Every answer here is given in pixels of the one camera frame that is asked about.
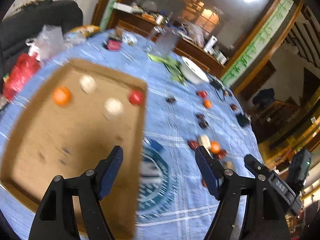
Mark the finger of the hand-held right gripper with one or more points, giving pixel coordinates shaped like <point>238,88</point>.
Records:
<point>255,164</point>

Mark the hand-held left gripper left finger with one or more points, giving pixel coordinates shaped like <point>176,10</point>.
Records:
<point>109,172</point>

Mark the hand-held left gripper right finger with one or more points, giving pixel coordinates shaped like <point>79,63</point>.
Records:
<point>208,173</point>

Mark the shallow cardboard box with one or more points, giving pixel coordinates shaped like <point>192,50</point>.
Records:
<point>72,127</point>

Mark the beige round fruit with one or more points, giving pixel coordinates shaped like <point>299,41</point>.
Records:
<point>228,165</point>

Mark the dark red fruit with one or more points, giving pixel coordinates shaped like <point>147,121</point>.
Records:
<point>221,154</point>
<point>233,107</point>
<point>192,144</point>

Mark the pale white fruit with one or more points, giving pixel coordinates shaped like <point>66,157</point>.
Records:
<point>203,140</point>

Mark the small black box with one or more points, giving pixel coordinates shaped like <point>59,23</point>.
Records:
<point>242,120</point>

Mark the dark purple fruit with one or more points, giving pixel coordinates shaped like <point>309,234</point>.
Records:
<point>203,124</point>
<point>171,100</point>
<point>200,116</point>

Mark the white round fruit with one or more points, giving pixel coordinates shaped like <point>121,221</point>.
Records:
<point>88,83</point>
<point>113,106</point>

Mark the black bag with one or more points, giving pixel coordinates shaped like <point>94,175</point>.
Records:
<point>263,97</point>

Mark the small orange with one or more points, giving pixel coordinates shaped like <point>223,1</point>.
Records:
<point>207,104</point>

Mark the red apple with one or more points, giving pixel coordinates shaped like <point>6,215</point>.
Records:
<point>136,97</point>

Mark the small red fruit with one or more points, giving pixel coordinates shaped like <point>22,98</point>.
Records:
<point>202,94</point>

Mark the white bowl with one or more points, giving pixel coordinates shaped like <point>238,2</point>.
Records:
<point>193,70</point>

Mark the green leafy vegetables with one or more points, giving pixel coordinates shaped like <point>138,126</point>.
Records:
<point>172,66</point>

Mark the small red box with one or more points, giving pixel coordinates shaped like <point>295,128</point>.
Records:
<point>114,45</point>

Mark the white tall carton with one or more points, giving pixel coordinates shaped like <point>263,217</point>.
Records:
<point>210,44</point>

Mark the wooden sideboard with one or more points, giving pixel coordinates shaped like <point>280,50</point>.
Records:
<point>185,47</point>

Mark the red plastic bag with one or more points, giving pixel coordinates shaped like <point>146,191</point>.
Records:
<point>21,75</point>

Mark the stair railing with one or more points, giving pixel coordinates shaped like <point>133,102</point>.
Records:
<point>303,40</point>

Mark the clear plastic container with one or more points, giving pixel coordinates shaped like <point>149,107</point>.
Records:
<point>163,41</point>

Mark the translucent plastic bag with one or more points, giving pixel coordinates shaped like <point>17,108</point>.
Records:
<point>195,33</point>

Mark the yellow snack packet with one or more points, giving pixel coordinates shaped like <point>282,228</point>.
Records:
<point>85,30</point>

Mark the clear plastic bag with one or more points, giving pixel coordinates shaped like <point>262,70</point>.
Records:
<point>48,41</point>

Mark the white flat box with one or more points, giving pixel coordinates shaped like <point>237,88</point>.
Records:
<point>125,7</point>

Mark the black sofa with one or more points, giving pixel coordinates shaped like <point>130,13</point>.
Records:
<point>37,20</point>

